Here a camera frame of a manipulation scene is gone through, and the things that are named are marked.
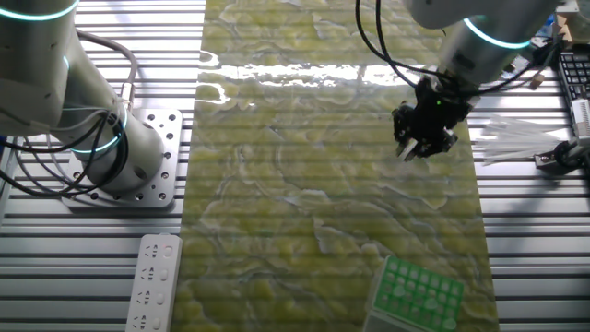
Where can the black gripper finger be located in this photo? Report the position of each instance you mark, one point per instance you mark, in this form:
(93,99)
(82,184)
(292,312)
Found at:
(403,124)
(440,145)

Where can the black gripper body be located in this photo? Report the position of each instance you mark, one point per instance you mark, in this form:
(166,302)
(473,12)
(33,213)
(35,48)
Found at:
(440,110)

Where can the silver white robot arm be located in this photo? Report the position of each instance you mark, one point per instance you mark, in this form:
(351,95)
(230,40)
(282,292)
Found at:
(41,69)

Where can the clear pipette tip pile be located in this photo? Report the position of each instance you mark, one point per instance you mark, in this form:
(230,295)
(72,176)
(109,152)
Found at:
(507,138)

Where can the green pipette tip holder box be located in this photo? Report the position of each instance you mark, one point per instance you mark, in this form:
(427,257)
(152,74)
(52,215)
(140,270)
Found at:
(415,295)

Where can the small wooden block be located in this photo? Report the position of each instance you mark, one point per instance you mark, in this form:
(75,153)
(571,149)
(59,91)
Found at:
(537,82)

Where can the green marble pattern mat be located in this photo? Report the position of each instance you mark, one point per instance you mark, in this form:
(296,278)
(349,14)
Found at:
(299,184)

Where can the black keyboard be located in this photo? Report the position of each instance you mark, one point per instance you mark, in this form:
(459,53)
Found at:
(576,74)

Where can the tan cardboard box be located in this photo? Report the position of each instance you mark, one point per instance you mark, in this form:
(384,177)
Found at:
(564,27)

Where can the white power strip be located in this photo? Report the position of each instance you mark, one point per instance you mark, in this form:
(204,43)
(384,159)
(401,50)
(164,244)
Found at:
(154,286)

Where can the black camera clamp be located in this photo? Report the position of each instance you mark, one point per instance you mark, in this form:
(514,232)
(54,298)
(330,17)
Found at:
(562,157)

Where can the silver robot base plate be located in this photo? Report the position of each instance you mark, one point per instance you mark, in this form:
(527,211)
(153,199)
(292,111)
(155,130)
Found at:
(173,138)

